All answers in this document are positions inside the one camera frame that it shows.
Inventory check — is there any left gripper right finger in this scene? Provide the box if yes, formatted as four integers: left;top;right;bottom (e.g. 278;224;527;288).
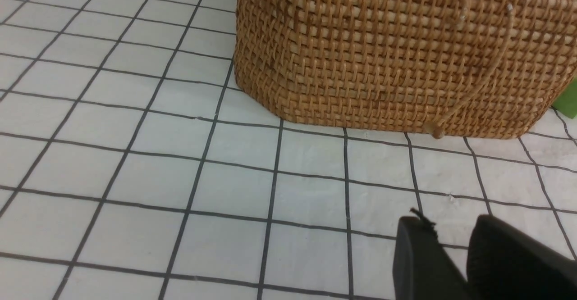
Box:
467;214;577;300

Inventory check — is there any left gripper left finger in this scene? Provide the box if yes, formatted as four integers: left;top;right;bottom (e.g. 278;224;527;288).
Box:
392;208;472;300

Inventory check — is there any green foam cube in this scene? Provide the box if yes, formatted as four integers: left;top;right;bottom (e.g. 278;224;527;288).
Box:
552;77;577;119

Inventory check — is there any woven rattan basket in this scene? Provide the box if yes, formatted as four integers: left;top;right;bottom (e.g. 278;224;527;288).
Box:
234;0;577;139

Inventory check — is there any white grid tablecloth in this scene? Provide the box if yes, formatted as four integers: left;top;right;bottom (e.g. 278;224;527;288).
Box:
0;0;576;300

